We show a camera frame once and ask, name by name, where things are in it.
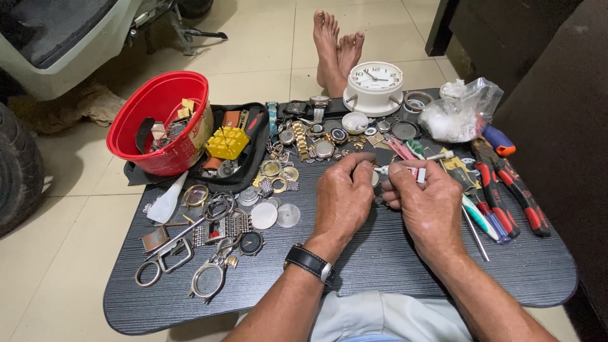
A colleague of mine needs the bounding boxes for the person's left hand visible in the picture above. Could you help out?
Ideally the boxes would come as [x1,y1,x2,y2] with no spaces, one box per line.
[304,152,379,267]

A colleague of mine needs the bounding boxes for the person's right hand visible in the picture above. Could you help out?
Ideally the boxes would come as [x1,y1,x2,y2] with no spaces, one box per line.
[380,159,471,269]

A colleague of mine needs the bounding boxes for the white glue tube red label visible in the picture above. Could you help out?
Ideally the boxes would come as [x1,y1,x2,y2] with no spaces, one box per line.
[374,164,427,184]

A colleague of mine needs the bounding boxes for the green white toothbrush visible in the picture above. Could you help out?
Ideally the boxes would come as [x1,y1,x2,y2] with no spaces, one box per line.
[406,138,500,241]

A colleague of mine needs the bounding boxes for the yellow black card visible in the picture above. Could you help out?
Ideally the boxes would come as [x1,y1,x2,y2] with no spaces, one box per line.
[439,154,481,192]

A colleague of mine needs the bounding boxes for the long thin metal rod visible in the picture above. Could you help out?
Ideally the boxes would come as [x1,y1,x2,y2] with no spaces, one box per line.
[439,159,490,262]

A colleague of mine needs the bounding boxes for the silver round case back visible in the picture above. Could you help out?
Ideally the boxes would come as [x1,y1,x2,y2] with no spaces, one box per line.
[250,203,278,231]
[277,204,302,229]

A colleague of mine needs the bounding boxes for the heap of watch parts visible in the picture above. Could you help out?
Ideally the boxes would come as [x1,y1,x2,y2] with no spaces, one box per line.
[267,119,396,165]

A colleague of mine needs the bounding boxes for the slim red black pliers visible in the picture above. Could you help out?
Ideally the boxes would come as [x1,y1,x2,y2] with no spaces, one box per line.
[475,161,521,238]

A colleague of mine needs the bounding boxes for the small blue red screwdriver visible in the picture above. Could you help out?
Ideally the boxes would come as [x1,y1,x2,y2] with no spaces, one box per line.
[477,201,512,245]

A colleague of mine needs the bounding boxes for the pink tweezers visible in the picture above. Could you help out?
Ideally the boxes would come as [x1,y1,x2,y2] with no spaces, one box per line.
[384,135,417,160]

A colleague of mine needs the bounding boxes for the cluster of gold bezels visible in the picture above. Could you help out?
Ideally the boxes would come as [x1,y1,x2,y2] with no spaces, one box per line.
[253,160,301,194]

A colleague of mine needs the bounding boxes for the small white bowl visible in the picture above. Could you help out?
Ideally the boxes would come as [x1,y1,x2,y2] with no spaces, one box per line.
[342,112,369,135]

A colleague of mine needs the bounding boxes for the round black watch back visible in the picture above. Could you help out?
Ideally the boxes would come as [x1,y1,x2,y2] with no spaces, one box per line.
[392,120,421,142]

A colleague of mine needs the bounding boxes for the stack of silver discs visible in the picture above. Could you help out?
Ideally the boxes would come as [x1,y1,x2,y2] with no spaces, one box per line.
[237,185,261,207]

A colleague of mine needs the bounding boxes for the large red black pliers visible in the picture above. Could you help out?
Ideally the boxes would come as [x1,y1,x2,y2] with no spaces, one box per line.
[470,138,552,237]

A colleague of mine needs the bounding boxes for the clear plastic bag of cotton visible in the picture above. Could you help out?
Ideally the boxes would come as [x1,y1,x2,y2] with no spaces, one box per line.
[418,77,504,144]

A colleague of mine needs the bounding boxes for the black tool pouch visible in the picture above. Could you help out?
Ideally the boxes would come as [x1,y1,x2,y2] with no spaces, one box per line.
[124,102,270,194]

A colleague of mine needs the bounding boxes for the black dial watch head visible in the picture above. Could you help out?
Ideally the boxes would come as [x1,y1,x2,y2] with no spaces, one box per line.
[237,231,265,257]

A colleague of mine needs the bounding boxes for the silver metal wristwatch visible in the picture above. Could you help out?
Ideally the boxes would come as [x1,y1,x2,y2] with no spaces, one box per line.
[310,95,331,123]

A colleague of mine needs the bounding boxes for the person's light grey clothing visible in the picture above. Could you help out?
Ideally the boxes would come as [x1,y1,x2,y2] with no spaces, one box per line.
[237,290,474,342]

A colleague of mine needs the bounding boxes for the white alarm clock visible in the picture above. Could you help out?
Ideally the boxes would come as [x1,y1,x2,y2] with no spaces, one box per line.
[343,61,404,118]

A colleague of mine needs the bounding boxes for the white cup with cotton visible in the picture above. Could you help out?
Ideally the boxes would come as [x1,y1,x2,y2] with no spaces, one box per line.
[439,78,469,100]

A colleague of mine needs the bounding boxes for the person's bare foot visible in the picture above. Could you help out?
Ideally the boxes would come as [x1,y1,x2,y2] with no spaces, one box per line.
[335,31,366,99]
[313,9,341,92]

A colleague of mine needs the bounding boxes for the steel scissors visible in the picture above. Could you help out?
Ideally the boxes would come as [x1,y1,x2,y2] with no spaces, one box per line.
[135,192,237,288]

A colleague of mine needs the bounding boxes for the silver round watch case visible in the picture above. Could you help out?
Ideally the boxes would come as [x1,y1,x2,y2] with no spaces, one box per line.
[188,260,227,305]

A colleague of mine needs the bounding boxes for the white plastic nozzle bottle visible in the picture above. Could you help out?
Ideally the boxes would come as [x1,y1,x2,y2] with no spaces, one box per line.
[146,171,190,224]

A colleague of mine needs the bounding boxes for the dark brown cabinet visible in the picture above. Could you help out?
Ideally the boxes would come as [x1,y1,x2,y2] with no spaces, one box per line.
[425,0,608,335]

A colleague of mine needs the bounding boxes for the silver square watch case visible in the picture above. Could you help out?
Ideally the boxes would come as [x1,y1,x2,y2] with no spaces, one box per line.
[157,237,195,274]

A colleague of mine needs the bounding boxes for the copper square plate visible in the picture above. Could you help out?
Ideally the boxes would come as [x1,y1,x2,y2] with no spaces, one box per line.
[141,225,171,254]

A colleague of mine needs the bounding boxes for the red plastic bucket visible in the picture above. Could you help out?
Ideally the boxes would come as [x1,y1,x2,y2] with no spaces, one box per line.
[106,71,214,177]

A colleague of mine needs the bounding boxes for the tan crumpled cloth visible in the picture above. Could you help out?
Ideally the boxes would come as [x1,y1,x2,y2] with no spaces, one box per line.
[9,83,127,136]

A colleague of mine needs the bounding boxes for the white scooter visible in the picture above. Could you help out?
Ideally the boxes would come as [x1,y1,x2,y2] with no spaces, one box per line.
[0,0,229,101]

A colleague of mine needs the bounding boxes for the black rubber tyre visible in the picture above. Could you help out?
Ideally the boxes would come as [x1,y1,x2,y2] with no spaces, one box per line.
[0,102,46,238]

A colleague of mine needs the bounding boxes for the black strap wristwatch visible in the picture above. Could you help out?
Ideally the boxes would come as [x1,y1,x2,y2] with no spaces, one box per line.
[283,243,337,287]

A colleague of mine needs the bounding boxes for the gold watch bracelet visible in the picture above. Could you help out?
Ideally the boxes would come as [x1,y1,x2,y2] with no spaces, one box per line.
[291,121,311,160]

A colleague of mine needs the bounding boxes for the blue orange screwdriver handle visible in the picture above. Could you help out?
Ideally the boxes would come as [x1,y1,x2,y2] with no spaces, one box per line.
[482,124,516,157]

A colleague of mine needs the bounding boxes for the blue strap wristwatch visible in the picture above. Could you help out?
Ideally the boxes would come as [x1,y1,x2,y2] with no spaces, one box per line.
[266,101,279,136]

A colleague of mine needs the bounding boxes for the silver mesh bracelet pieces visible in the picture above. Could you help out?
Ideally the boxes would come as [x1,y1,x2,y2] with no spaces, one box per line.
[192,209,253,248]

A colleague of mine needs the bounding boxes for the silver round bezel ring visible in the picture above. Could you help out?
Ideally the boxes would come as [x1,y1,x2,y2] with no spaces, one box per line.
[404,90,434,113]

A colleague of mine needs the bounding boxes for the red black handled tool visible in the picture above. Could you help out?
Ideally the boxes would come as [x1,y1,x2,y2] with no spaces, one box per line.
[241,106,267,139]

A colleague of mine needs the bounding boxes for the gold round bezel ring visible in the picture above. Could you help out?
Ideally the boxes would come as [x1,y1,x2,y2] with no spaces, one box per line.
[183,184,210,209]

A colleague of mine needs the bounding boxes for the heap of straps and boxes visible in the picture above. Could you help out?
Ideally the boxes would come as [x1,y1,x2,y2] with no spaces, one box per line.
[135,97,200,154]

